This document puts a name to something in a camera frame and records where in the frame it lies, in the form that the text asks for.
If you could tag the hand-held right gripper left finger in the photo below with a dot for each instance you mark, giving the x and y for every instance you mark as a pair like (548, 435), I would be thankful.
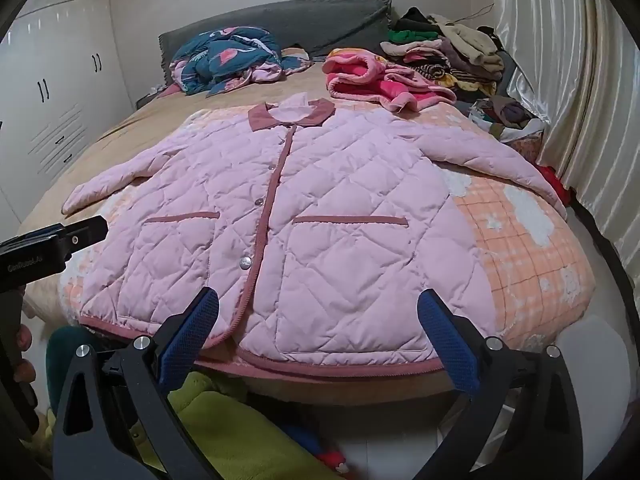
(187, 332)

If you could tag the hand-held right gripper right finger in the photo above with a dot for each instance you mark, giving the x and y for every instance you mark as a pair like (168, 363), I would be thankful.
(450, 342)

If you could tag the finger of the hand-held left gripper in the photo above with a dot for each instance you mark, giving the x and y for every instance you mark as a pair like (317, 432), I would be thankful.
(75, 237)

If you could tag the pink quilted jacket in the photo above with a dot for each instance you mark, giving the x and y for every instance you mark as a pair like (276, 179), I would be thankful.
(320, 200)

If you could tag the bag of dark clothes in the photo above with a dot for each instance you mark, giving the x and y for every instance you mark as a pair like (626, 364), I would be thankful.
(507, 115)

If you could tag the pile of folded clothes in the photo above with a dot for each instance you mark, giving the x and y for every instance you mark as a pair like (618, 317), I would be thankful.
(450, 50)

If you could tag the person's left hand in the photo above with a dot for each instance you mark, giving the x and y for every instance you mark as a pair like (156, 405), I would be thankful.
(24, 371)

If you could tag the dark green cloth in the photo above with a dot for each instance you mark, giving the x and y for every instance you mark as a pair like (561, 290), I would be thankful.
(62, 355)

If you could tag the yellow-green fleece garment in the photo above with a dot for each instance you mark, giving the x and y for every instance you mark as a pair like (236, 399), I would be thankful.
(235, 425)

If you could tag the orange checkered blanket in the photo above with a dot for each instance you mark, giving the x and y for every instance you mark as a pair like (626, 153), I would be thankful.
(525, 255)

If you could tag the bed with tan sheet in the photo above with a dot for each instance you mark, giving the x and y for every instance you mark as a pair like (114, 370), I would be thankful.
(140, 120)

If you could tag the white wardrobe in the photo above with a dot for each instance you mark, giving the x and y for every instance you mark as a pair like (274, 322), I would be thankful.
(60, 75)

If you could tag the red plush slipper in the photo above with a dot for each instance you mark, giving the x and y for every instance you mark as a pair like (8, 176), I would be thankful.
(334, 457)

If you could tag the red cloth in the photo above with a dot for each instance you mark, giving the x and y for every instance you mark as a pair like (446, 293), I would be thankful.
(555, 182)

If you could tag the teal flamingo print quilt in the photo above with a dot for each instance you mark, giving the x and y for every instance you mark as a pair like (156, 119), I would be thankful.
(225, 57)

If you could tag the pink fleece robe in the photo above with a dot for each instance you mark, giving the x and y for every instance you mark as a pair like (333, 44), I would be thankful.
(380, 77)

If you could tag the shiny cream curtain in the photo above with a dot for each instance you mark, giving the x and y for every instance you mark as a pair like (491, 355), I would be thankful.
(565, 85)

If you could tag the grey padded headboard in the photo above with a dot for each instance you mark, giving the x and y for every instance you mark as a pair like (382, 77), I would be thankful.
(325, 22)

